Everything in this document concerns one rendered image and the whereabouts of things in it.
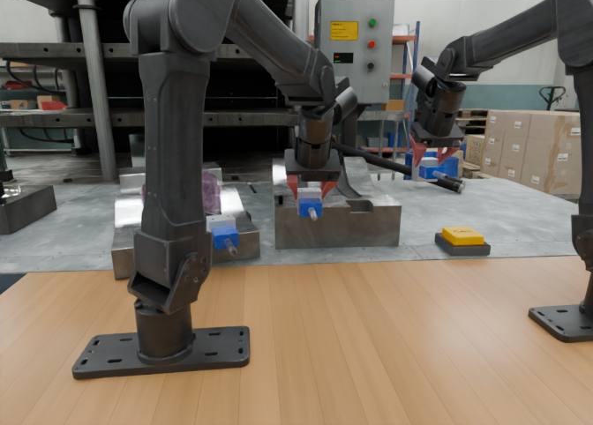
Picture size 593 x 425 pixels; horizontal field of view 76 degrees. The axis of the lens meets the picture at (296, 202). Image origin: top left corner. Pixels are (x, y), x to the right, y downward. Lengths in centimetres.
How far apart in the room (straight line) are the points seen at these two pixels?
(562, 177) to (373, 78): 323
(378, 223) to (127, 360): 52
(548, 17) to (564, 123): 381
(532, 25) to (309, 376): 59
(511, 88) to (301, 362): 818
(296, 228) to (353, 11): 108
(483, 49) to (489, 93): 754
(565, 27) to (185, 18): 49
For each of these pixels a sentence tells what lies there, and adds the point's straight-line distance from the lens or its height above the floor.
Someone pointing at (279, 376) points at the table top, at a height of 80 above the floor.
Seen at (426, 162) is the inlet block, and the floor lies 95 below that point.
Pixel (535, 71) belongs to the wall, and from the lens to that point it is 872.
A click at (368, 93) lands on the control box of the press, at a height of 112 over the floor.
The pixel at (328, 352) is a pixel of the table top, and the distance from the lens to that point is 51.
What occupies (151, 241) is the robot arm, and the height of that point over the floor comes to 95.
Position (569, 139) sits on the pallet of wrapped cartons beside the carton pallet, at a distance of 456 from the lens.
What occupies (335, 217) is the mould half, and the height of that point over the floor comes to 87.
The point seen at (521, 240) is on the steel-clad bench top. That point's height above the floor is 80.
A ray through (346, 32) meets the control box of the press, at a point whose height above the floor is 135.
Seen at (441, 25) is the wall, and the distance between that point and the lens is 799.
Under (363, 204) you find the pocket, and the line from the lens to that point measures 83.
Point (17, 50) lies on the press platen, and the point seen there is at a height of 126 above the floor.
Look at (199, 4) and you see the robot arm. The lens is 43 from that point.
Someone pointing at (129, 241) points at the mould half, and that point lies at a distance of 74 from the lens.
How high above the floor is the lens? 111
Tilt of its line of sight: 16 degrees down
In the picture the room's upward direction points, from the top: straight up
